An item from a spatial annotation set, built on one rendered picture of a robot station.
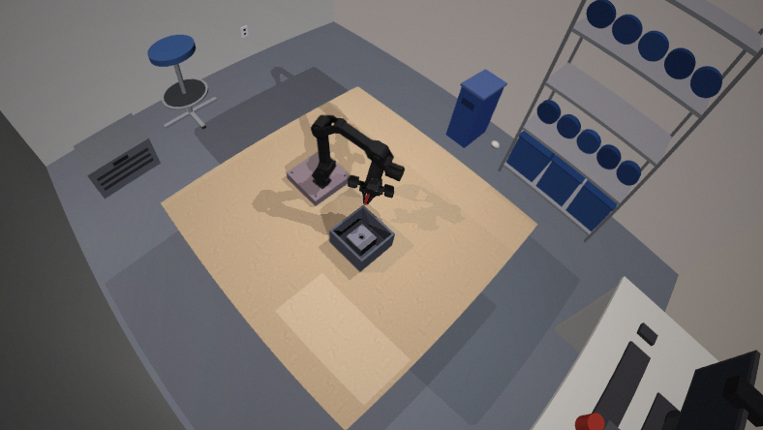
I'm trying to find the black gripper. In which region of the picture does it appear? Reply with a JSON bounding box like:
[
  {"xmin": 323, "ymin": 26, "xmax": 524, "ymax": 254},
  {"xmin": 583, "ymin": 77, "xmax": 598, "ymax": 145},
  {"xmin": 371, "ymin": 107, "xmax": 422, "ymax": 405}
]
[{"xmin": 348, "ymin": 170, "xmax": 394, "ymax": 204}]

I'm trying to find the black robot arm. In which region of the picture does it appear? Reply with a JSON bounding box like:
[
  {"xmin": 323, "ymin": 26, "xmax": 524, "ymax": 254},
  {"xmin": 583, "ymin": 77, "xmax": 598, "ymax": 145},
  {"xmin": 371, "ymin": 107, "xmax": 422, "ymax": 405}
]
[{"xmin": 311, "ymin": 114, "xmax": 405, "ymax": 197}]

